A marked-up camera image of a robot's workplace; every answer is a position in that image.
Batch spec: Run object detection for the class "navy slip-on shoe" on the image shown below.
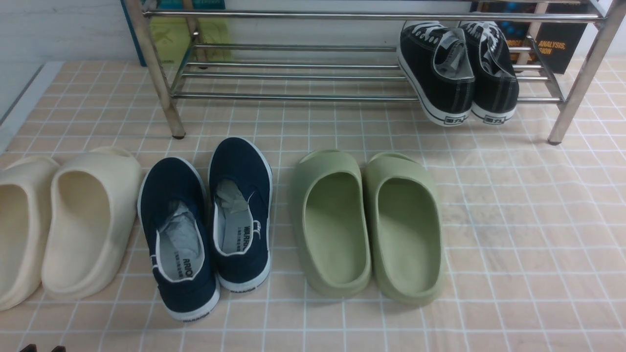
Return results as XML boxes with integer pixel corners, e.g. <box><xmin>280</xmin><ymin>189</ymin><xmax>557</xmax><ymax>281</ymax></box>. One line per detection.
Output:
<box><xmin>137</xmin><ymin>157</ymin><xmax>221</xmax><ymax>322</ymax></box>
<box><xmin>207</xmin><ymin>137</ymin><xmax>273</xmax><ymax>293</ymax></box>

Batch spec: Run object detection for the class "silver metal shoe rack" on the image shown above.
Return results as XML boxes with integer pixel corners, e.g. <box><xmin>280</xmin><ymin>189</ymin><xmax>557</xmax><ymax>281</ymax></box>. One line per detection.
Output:
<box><xmin>123</xmin><ymin>0</ymin><xmax>625</xmax><ymax>146</ymax></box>

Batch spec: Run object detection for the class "left green foam slipper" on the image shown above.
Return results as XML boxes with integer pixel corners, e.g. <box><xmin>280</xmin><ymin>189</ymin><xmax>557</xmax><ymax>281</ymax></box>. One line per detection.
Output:
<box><xmin>288</xmin><ymin>150</ymin><xmax>372</xmax><ymax>298</ymax></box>

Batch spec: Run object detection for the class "green foam slipper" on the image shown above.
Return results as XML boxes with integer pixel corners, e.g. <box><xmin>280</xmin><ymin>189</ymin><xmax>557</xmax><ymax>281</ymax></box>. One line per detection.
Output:
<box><xmin>288</xmin><ymin>150</ymin><xmax>372</xmax><ymax>298</ymax></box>
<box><xmin>364</xmin><ymin>152</ymin><xmax>445</xmax><ymax>306</ymax></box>

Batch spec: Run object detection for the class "right green foam slipper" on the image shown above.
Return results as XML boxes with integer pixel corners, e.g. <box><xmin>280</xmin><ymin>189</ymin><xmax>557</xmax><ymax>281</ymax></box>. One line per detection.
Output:
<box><xmin>364</xmin><ymin>152</ymin><xmax>445</xmax><ymax>306</ymax></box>

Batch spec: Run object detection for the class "left black canvas sneaker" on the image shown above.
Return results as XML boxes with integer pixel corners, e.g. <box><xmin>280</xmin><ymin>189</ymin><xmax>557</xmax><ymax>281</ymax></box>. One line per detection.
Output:
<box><xmin>396</xmin><ymin>21</ymin><xmax>475</xmax><ymax>127</ymax></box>

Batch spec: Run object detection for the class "black canvas sneaker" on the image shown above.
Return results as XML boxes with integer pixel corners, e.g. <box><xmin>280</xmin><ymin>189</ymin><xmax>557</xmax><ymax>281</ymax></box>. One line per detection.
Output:
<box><xmin>459</xmin><ymin>22</ymin><xmax>519</xmax><ymax>125</ymax></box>
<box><xmin>396</xmin><ymin>21</ymin><xmax>475</xmax><ymax>127</ymax></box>

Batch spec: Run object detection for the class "teal and yellow box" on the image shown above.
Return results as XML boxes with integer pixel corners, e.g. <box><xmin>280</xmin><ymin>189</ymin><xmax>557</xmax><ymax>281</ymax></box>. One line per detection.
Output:
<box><xmin>120</xmin><ymin>0</ymin><xmax>232</xmax><ymax>67</ymax></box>

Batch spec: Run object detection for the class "right black canvas sneaker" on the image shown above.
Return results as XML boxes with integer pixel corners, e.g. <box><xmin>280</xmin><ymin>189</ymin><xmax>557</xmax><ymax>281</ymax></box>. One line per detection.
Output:
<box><xmin>459</xmin><ymin>22</ymin><xmax>519</xmax><ymax>125</ymax></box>

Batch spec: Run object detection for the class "right cream foam slipper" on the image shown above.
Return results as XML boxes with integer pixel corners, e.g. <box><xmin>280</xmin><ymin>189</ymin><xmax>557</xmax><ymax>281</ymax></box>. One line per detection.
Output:
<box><xmin>41</xmin><ymin>146</ymin><xmax>142</xmax><ymax>301</ymax></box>

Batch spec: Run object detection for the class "cream foam slipper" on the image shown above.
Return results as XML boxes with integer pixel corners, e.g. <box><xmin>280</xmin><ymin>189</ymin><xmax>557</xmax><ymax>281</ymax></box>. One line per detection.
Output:
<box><xmin>0</xmin><ymin>155</ymin><xmax>60</xmax><ymax>310</ymax></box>
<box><xmin>41</xmin><ymin>146</ymin><xmax>142</xmax><ymax>301</ymax></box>

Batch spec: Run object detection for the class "black book with orange text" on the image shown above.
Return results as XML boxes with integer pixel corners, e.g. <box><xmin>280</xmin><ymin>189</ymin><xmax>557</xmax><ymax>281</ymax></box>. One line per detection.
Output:
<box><xmin>469</xmin><ymin>1</ymin><xmax>591</xmax><ymax>75</ymax></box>

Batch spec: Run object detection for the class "left cream foam slipper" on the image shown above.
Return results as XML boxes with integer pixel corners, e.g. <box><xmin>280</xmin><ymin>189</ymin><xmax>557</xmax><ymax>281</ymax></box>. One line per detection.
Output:
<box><xmin>0</xmin><ymin>155</ymin><xmax>60</xmax><ymax>310</ymax></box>

